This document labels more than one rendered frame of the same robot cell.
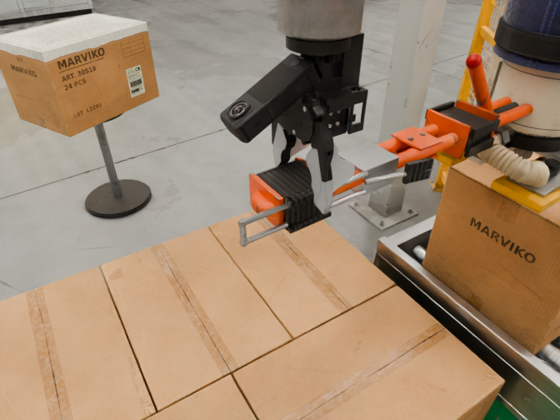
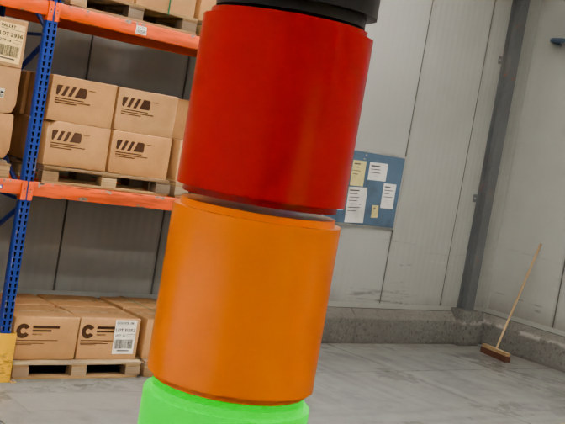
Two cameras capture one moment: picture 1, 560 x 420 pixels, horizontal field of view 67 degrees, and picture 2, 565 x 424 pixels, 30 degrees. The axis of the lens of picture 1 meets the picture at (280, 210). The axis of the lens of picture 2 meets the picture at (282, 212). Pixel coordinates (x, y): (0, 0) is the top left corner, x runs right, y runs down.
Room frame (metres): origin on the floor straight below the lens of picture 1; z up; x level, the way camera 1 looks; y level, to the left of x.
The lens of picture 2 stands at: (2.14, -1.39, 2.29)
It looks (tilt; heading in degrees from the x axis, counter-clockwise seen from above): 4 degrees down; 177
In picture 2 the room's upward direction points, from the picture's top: 10 degrees clockwise
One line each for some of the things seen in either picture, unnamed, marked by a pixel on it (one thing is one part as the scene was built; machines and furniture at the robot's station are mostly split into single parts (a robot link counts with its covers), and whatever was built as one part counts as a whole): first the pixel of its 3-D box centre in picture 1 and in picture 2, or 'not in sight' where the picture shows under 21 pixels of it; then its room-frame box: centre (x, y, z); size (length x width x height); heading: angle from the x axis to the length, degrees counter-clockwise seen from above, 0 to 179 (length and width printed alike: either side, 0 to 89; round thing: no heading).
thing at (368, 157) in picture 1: (365, 167); not in sight; (0.55, -0.13, 1.23); 0.07 x 0.07 x 0.04; 34
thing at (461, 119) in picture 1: (459, 127); not in sight; (0.66, -0.31, 1.24); 0.10 x 0.08 x 0.06; 34
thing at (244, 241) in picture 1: (345, 197); not in sight; (0.46, -0.09, 1.23); 0.31 x 0.03 x 0.05; 124
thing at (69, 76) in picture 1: (82, 70); not in sight; (2.18, 1.02, 0.82); 0.60 x 0.40 x 0.40; 149
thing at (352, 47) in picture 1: (320, 86); not in sight; (0.49, -0.05, 1.38); 0.09 x 0.08 x 0.12; 123
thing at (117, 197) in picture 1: (107, 157); not in sight; (2.18, 1.02, 0.31); 0.40 x 0.40 x 0.62
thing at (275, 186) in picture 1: (289, 191); not in sight; (0.47, -0.01, 1.23); 0.08 x 0.07 x 0.05; 124
